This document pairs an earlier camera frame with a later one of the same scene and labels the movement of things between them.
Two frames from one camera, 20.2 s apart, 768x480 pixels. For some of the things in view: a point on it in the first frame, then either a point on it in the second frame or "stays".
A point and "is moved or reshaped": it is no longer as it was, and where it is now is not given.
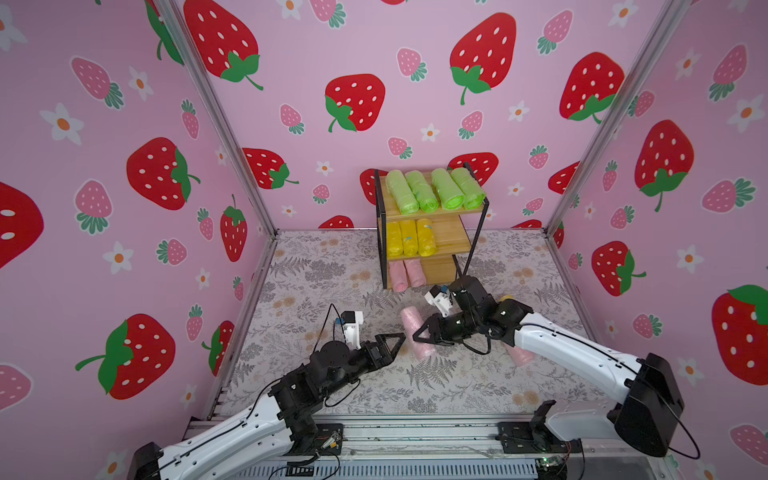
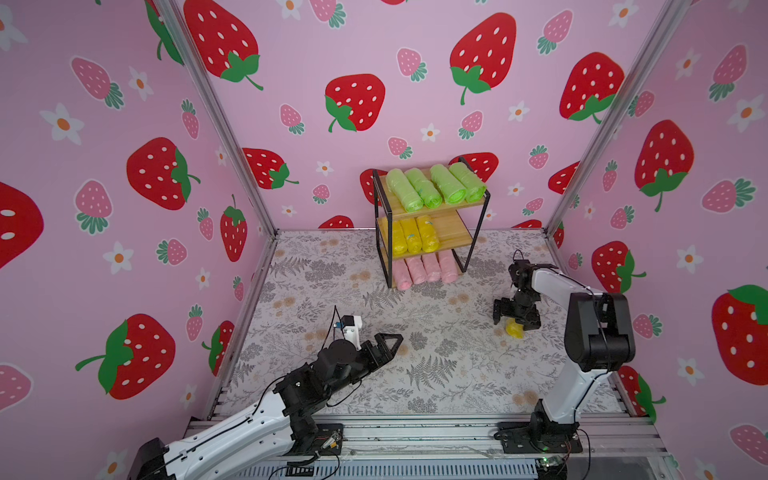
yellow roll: [409, 238] stays
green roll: [451, 197] stays
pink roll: [398, 275] stays
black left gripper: [379, 358] stays
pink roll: [416, 273] stays
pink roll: [520, 356] to [448, 266]
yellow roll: [395, 243] is moved or reshaped
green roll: [474, 198] is moved or reshaped
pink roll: [413, 322] to [432, 267]
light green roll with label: [424, 194] stays
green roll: [405, 197] stays
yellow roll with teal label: [426, 237] stays
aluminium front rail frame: [488, 448] stays
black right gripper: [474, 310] to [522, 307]
